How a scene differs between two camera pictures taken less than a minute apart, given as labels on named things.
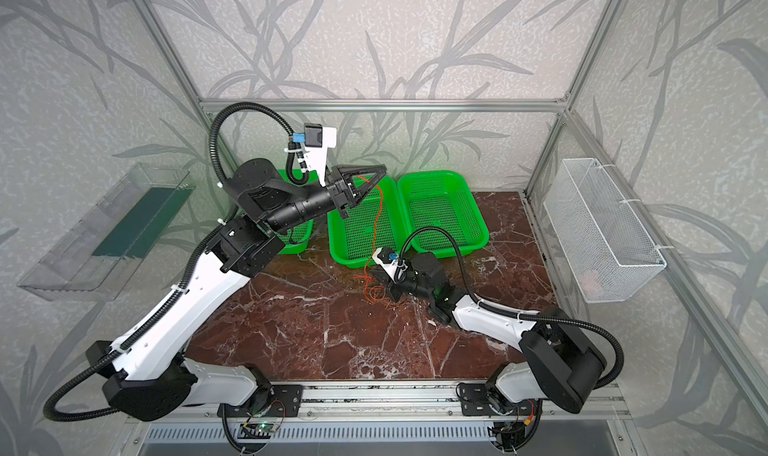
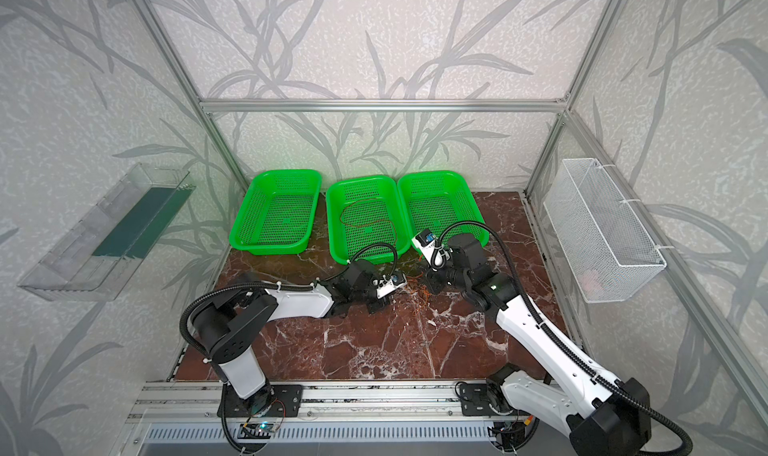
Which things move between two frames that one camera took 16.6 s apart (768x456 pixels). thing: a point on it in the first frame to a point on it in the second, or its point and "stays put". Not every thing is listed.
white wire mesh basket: x=611 y=252 stays put
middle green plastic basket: x=376 y=223 stays put
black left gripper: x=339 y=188 to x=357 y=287
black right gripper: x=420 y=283 to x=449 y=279
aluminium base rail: x=421 y=402 stays put
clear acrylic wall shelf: x=99 y=255 stays put
